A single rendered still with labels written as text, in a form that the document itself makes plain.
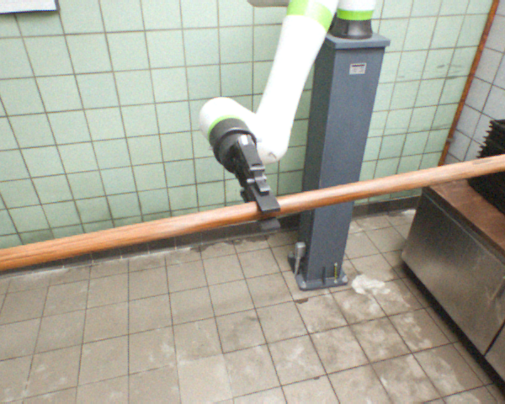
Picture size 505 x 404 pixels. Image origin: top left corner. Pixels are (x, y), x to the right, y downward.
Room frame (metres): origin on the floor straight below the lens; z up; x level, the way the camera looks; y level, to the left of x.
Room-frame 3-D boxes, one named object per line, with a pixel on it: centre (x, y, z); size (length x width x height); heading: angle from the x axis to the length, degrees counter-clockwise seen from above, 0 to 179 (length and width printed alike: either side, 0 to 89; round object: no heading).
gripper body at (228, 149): (0.65, 0.01, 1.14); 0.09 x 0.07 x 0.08; 15
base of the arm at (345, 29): (1.53, -0.37, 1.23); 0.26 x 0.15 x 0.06; 11
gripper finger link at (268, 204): (0.50, -0.03, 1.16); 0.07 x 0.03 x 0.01; 15
